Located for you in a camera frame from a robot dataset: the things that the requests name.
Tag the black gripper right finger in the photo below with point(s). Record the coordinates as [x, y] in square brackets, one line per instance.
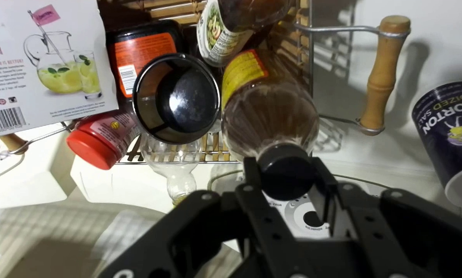
[347, 232]

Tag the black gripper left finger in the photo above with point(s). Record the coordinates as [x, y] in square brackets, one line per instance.
[263, 226]

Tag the big brown glass bottle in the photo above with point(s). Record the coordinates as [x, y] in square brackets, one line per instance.
[266, 114]

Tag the dark blue Morton salt canister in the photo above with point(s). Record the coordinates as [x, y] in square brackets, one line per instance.
[447, 134]

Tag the black round filter cup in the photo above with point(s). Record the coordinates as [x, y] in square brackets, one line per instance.
[181, 101]

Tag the red capped bottle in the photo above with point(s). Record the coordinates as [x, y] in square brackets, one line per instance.
[99, 141]

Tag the glass bottle white green label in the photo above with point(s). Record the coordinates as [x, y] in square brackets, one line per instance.
[224, 25]

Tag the cream washing machine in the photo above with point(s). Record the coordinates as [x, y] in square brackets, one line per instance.
[432, 41]

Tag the orange labelled jar black lid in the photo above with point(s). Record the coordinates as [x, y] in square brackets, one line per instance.
[143, 55]

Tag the pink drink mix box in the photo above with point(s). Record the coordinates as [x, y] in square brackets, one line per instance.
[39, 67]

